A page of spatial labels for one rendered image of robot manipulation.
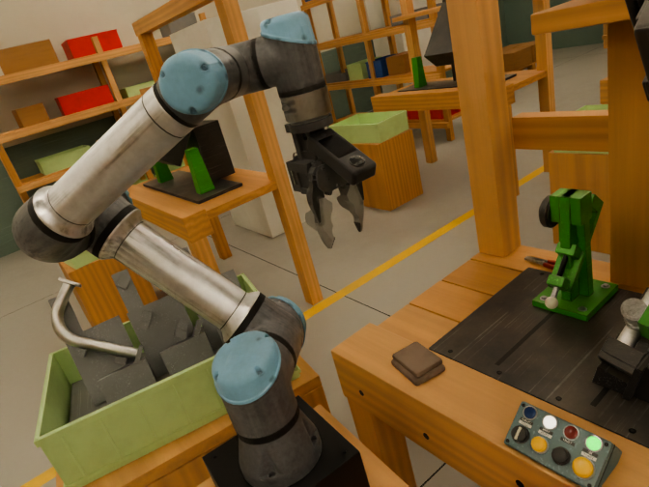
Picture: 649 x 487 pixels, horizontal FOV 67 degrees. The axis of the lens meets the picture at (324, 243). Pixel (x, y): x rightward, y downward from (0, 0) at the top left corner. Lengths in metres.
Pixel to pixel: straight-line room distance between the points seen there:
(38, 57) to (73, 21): 0.91
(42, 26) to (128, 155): 6.82
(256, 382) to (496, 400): 0.48
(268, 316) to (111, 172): 0.38
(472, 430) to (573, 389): 0.21
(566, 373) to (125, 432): 0.99
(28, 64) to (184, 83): 6.29
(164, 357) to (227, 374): 0.64
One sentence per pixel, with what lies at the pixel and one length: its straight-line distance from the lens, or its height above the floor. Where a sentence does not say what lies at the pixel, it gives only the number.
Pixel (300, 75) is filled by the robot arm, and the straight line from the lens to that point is 0.75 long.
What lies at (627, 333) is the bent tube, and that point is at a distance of 1.04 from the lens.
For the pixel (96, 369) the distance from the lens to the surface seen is 1.52.
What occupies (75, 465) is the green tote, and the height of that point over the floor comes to 0.85.
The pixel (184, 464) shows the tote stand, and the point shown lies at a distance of 1.35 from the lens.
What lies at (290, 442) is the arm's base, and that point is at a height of 1.01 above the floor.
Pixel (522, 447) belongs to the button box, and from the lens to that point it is 0.94.
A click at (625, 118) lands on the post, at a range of 1.24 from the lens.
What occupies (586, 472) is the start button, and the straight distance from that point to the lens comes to 0.89.
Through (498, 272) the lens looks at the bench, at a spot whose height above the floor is 0.88.
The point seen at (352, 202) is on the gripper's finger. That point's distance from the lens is 0.83.
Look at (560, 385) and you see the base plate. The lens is 1.07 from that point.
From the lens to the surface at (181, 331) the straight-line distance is 1.44.
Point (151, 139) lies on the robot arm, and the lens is 0.70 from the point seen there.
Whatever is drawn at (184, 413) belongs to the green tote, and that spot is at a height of 0.85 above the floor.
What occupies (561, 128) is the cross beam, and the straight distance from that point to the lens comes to 1.40.
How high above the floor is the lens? 1.61
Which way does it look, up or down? 23 degrees down
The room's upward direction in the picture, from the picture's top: 15 degrees counter-clockwise
